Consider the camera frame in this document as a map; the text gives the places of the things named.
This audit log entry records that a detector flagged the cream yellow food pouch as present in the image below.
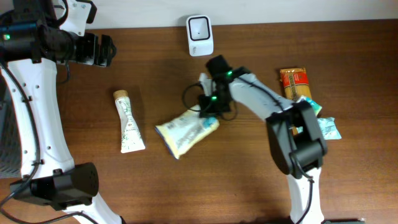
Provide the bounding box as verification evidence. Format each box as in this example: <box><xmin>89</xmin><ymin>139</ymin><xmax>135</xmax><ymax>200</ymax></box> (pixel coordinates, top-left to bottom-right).
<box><xmin>155</xmin><ymin>105</ymin><xmax>220</xmax><ymax>159</ymax></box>

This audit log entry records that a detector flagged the orange spaghetti package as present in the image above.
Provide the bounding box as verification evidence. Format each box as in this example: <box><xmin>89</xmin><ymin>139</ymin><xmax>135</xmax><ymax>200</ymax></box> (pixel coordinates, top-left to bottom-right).
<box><xmin>279</xmin><ymin>67</ymin><xmax>313</xmax><ymax>136</ymax></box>

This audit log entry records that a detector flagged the white tube with cork cap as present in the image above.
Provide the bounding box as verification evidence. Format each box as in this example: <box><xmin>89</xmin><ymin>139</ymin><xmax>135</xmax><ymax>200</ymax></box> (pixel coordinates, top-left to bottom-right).
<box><xmin>113</xmin><ymin>90</ymin><xmax>146</xmax><ymax>153</ymax></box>

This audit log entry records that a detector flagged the small teal tissue pack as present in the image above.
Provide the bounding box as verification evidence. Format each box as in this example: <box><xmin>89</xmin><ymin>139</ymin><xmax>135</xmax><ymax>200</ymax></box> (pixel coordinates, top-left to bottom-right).
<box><xmin>299</xmin><ymin>95</ymin><xmax>322</xmax><ymax>116</ymax></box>

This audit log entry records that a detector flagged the teal wet wipes pack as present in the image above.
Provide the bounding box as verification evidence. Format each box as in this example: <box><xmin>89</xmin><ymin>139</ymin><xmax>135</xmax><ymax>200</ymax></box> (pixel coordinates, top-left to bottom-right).
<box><xmin>317</xmin><ymin>117</ymin><xmax>342</xmax><ymax>140</ymax></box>

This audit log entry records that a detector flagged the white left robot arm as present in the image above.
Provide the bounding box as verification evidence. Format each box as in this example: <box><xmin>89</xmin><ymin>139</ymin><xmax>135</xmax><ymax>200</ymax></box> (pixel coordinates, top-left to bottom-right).
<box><xmin>1</xmin><ymin>1</ymin><xmax>123</xmax><ymax>223</ymax></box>

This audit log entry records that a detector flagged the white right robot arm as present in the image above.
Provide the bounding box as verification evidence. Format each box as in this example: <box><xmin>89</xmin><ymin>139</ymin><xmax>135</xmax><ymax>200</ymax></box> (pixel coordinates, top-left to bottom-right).
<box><xmin>198</xmin><ymin>55</ymin><xmax>327</xmax><ymax>223</ymax></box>

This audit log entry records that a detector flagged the white barcode scanner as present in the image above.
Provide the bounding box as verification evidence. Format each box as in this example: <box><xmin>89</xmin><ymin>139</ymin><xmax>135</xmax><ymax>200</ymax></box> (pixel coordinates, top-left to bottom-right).
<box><xmin>186</xmin><ymin>15</ymin><xmax>214</xmax><ymax>57</ymax></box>

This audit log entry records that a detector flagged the grey plastic mesh basket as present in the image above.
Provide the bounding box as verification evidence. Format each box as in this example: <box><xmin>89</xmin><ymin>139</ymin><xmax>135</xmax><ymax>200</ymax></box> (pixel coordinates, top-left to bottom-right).
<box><xmin>0</xmin><ymin>81</ymin><xmax>22</xmax><ymax>179</ymax></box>

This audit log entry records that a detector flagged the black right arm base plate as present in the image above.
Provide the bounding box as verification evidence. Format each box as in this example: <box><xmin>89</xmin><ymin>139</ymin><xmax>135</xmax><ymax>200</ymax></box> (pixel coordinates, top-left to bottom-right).
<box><xmin>321</xmin><ymin>219</ymin><xmax>366</xmax><ymax>224</ymax></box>

